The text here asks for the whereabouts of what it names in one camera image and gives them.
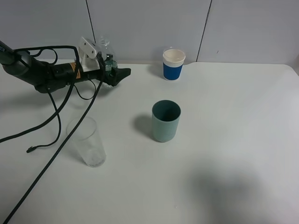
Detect thin black loose cable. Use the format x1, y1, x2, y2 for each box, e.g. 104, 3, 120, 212
26, 79, 98, 154

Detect thick black cable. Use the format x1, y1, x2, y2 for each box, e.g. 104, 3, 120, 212
0, 45, 105, 224

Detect teal green plastic cup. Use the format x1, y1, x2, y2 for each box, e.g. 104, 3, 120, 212
152, 100, 181, 142

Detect blue and white cup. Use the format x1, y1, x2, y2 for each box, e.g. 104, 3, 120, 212
163, 48, 185, 81

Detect clear drinking glass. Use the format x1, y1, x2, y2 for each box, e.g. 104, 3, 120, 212
66, 117, 107, 168

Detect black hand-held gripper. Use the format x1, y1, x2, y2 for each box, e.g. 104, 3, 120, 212
0, 42, 131, 93

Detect clear green-label water bottle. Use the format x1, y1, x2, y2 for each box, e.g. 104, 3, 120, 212
97, 35, 118, 88

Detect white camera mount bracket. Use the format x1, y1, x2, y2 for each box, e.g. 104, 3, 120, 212
78, 37, 100, 72

